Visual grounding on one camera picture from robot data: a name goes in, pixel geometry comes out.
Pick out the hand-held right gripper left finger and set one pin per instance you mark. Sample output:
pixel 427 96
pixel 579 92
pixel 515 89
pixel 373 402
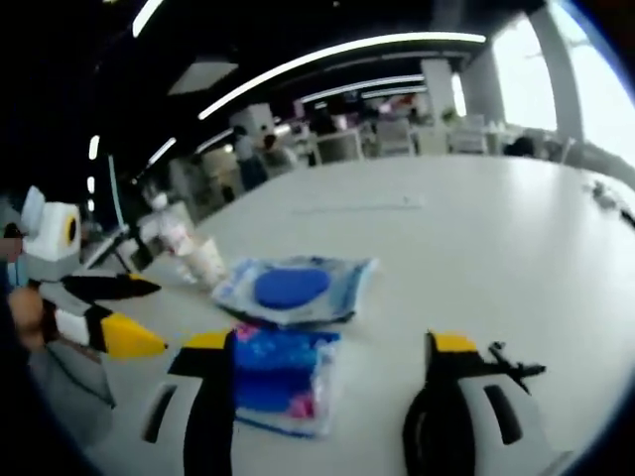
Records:
pixel 208 406

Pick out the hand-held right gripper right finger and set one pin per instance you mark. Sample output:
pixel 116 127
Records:
pixel 446 392

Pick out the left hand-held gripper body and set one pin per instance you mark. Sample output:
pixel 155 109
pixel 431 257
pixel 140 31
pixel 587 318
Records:
pixel 52 238

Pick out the blue white tissue packet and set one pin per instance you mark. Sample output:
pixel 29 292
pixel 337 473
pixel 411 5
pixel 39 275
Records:
pixel 283 377

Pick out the clear plastic bottle red label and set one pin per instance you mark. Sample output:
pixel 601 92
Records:
pixel 171 228

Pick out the wet wipes packet blue lid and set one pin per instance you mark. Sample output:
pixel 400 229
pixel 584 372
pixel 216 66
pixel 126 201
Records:
pixel 292 287

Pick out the person's left hand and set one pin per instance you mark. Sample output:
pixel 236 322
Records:
pixel 27 312

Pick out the thin monitor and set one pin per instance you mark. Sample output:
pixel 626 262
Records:
pixel 117 193

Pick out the white table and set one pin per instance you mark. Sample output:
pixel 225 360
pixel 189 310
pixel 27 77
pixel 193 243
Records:
pixel 471 258

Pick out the ceiling vent panel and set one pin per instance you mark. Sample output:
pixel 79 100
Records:
pixel 201 78

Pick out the short ceiling light strip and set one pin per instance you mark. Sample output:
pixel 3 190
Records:
pixel 146 17

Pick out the dark bag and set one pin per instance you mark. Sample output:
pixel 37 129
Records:
pixel 521 147

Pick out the white office chair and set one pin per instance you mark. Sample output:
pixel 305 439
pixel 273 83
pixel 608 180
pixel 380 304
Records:
pixel 395 138

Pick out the long ceiling light strip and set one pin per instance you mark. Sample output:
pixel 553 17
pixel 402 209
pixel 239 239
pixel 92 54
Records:
pixel 337 64

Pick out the narrow bright window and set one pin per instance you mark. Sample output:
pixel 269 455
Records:
pixel 523 79

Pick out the large bright window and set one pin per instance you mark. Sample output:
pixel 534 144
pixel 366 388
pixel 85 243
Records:
pixel 600 74

